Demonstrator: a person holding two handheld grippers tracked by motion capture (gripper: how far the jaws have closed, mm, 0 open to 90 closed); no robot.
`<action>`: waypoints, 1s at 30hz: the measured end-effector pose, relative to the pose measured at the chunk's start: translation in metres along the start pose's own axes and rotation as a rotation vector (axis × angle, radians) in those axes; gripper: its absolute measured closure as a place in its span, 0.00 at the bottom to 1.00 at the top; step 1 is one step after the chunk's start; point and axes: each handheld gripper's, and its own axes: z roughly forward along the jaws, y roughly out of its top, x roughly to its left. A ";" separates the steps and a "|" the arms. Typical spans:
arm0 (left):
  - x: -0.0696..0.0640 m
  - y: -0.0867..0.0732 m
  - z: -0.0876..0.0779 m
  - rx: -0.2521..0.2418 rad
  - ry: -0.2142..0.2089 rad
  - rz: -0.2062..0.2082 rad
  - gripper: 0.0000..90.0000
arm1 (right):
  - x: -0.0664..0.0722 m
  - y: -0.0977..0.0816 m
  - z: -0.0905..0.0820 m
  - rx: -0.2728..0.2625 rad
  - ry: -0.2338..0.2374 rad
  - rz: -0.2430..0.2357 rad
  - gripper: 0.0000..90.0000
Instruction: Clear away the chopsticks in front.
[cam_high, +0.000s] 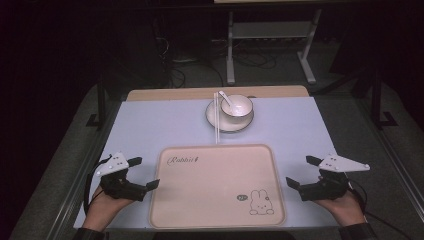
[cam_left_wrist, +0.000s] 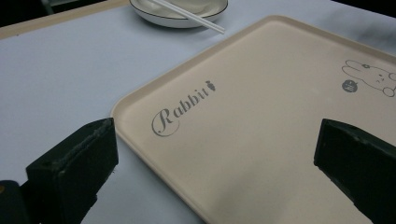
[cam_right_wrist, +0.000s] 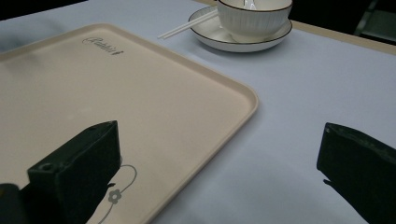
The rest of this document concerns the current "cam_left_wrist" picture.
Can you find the white bowl with dark rim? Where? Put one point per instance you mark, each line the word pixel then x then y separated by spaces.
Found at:
pixel 183 14

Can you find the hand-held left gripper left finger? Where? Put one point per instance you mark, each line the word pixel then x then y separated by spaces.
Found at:
pixel 71 168

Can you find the beige plastic tray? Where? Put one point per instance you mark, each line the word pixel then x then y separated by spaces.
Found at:
pixel 249 124

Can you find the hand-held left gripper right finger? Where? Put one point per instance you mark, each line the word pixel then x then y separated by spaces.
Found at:
pixel 361 161

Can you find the white chopstick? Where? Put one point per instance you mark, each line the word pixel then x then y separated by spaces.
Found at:
pixel 193 17

